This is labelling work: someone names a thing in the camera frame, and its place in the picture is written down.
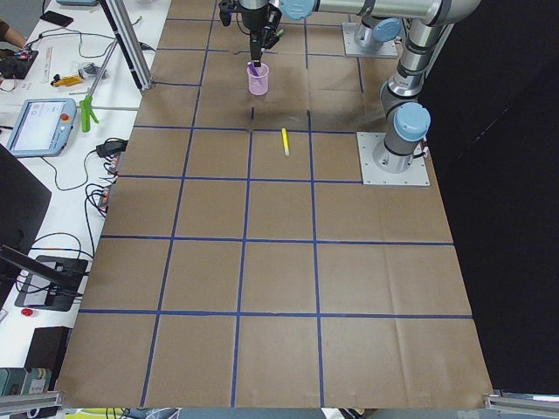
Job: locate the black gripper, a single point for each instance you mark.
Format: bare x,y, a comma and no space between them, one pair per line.
252,19

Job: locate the purple highlighter pen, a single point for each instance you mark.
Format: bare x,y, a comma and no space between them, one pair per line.
253,73

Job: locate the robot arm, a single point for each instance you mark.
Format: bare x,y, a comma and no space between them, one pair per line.
429,19
256,15

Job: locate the pink mesh cup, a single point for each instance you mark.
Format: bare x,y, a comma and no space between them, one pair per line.
261,87

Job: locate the green highlighter pen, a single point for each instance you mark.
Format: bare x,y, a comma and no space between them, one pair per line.
285,142

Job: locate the long metal grabber tool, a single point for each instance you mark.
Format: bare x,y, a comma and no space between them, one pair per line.
102,69

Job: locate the black power adapter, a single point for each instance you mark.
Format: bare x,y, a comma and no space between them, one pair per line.
111,147

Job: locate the green plastic clamp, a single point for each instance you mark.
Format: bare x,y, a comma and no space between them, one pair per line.
87,114

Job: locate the yellow utility knife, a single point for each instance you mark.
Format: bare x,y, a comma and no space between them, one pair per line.
67,80

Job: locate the black smartphone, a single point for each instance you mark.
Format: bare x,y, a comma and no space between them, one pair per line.
56,18

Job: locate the blue teach pendant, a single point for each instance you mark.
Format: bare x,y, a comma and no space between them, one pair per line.
43,128

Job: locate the black monitor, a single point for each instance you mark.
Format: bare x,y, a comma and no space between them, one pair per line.
24,203

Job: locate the black monitor stand base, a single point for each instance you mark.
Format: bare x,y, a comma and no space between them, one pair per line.
41,293

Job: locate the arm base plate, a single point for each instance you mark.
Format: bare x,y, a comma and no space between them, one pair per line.
379,167
377,41

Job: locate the aluminium frame post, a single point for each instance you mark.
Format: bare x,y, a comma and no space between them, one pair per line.
121,25

